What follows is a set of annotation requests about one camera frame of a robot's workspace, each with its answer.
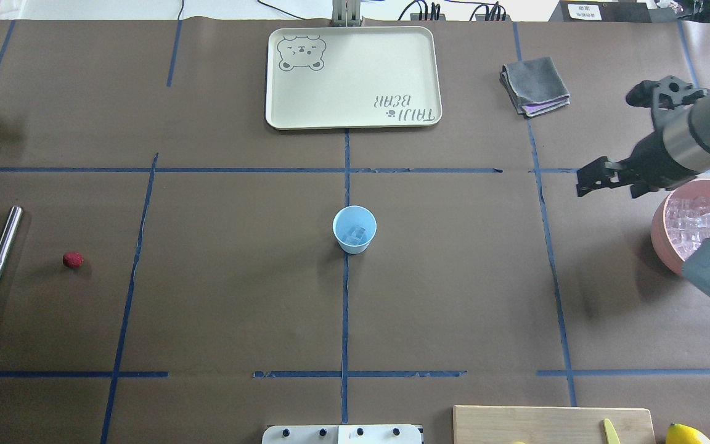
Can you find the clear ice cubes pile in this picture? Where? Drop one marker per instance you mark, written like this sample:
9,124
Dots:
687,224

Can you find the cream bear serving tray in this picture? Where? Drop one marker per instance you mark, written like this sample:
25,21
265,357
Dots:
352,77

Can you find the yellow plastic knife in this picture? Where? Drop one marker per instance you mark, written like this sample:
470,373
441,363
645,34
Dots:
610,434

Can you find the wooden cutting board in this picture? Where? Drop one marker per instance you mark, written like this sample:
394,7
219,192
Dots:
544,424

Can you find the red strawberry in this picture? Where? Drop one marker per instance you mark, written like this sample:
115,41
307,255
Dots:
72,260

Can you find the pink bowl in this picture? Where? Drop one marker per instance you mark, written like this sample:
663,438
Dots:
661,243

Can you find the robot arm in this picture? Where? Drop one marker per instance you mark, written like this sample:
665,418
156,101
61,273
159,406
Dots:
674,154

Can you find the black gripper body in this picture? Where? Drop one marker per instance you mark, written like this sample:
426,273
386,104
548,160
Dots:
649,155

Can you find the yellow lemon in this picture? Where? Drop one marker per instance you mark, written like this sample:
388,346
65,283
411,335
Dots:
682,434

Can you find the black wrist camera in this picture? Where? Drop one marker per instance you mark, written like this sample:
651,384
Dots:
666,99

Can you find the folded grey purple cloth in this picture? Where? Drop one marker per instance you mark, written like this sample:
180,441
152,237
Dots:
534,86

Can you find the clear ice cube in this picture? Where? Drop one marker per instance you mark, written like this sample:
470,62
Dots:
355,235

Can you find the aluminium frame post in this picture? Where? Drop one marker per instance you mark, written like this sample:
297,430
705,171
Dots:
346,13

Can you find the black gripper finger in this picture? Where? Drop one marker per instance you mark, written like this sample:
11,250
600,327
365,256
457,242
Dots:
601,168
588,183

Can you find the light blue plastic cup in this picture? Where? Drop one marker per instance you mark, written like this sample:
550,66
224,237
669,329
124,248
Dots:
346,218

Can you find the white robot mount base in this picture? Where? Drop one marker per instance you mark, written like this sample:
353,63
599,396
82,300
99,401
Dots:
344,433

